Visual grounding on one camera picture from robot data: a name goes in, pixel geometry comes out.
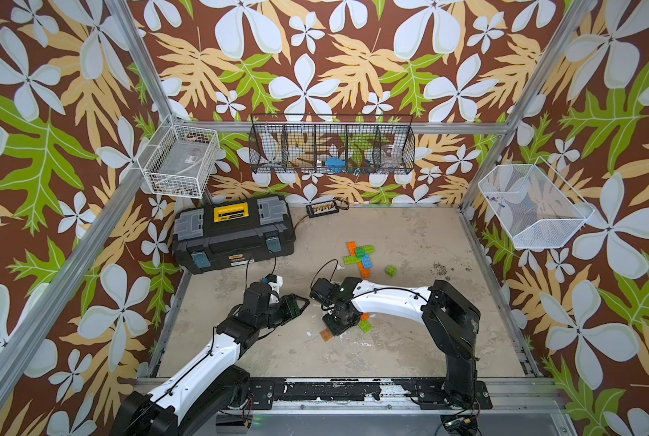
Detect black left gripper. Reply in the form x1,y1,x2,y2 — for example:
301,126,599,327
255,291,309,330

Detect blue lego plate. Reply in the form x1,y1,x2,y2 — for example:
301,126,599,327
361,254,373,269

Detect long orange lego plate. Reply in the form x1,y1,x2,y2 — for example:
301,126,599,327
346,242,371,279

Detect brown wooden block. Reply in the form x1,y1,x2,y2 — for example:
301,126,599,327
320,329,334,342

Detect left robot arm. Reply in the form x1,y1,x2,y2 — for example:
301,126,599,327
110,274,309,435

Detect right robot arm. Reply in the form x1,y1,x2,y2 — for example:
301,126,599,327
310,277,481,409

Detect small lime green lego brick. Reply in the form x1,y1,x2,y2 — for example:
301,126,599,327
384,265,397,277

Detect black power strip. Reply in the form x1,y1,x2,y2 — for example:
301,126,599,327
306,200,340,218

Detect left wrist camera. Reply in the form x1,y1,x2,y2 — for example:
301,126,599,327
262,274,284,306

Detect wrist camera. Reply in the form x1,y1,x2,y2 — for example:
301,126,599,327
309,277,341,307
262,274,284,306

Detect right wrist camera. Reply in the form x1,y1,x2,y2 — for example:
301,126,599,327
309,277,341,307

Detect black toolbox yellow handle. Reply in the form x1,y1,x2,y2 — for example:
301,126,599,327
171,195,297,274

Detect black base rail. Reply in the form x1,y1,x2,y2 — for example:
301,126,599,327
227,377,470,411

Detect black wire basket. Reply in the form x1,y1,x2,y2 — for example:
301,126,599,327
246,113,416,175

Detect white wire basket left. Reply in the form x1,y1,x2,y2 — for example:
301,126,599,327
139,118,221,199

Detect white wire basket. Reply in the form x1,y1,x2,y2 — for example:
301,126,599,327
139,118,221,199
479,158,595,250

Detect white wire basket right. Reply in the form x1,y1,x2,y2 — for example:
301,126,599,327
479,158,595,250

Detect aluminium frame post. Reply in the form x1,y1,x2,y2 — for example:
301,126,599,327
459,0,593,212

